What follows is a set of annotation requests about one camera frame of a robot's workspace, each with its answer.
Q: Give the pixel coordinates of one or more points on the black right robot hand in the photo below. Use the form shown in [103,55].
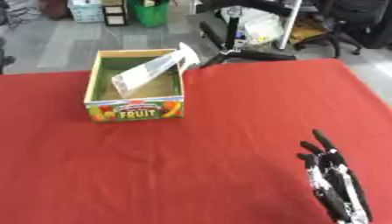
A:
[334,178]

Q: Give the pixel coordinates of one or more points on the tan cardboard box green inside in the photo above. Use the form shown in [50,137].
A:
[135,112]

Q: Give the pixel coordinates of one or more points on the yellow brown bag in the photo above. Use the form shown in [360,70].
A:
[307,30]

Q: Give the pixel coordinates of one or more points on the white table leg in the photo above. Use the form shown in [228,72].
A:
[289,23]

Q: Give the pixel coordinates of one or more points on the black office chair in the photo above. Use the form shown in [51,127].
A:
[352,17]

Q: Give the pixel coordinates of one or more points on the white plastic bag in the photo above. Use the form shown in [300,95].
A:
[263,27]

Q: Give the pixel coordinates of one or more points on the black tripod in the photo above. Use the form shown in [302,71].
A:
[232,32]

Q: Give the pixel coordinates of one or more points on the green bag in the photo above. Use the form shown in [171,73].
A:
[151,14]

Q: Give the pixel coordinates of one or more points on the black drawer unit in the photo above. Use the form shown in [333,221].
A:
[115,16]

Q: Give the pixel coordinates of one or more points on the white plastic crate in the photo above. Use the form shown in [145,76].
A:
[86,11]

